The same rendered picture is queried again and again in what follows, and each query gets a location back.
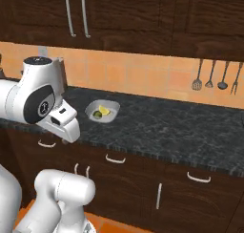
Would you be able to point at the grey ladle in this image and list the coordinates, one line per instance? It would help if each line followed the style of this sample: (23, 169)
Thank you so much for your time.
(223, 84)

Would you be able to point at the white container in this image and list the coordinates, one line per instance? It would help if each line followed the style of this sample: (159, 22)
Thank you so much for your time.
(109, 115)

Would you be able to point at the dark wood drawer front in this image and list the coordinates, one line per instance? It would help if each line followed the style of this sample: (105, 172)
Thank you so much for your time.
(133, 160)
(25, 138)
(219, 187)

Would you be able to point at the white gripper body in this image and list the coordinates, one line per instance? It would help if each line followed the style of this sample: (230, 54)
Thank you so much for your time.
(70, 131)

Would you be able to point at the grey slotted spatula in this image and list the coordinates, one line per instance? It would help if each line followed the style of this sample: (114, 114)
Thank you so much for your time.
(197, 83)

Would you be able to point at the dark wood lower cupboard door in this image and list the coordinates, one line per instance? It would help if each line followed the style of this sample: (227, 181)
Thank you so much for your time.
(124, 195)
(193, 211)
(238, 217)
(44, 162)

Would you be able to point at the dark wood cupboard door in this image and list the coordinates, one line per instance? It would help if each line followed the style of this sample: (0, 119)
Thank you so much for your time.
(213, 20)
(35, 14)
(127, 17)
(238, 217)
(193, 211)
(124, 195)
(44, 162)

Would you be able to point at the grey serving fork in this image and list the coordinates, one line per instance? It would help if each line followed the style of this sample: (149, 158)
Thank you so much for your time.
(235, 84)

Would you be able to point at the dark wood upper cupboard door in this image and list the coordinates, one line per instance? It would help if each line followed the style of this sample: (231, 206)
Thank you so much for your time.
(213, 20)
(35, 14)
(127, 17)

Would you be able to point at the grey small hanging turner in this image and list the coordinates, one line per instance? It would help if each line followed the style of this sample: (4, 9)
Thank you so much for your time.
(209, 82)

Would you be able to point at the green lime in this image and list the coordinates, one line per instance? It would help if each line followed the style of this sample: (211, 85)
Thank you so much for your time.
(97, 114)

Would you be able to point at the yellow lemon wedge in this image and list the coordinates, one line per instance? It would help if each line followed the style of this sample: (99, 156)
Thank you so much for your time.
(104, 110)

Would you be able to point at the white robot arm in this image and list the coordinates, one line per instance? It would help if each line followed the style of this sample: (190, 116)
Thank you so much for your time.
(35, 93)

